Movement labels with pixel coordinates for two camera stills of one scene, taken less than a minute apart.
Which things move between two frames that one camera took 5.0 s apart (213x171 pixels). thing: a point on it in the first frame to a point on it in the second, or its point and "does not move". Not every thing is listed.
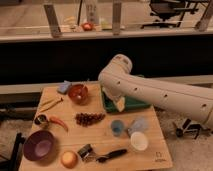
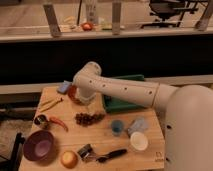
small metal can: (41, 120) does not move
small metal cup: (83, 152) does not move
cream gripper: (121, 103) to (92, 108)
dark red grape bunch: (86, 119) does not move
